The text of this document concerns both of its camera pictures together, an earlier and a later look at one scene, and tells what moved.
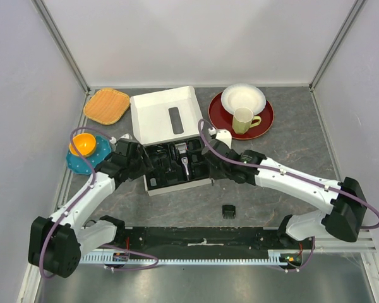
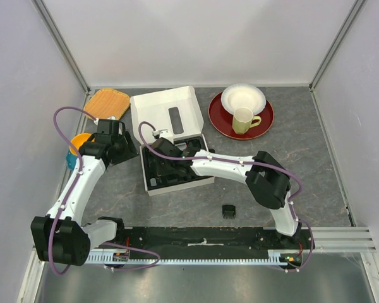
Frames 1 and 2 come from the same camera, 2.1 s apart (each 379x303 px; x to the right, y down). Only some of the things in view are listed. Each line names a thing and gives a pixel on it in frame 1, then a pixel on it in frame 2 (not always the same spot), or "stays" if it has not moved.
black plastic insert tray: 175,163 stays
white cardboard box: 167,116 stays
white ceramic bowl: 243,95 stays
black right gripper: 213,174 to 160,171
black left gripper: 146,165 to 130,151
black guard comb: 228,211 stays
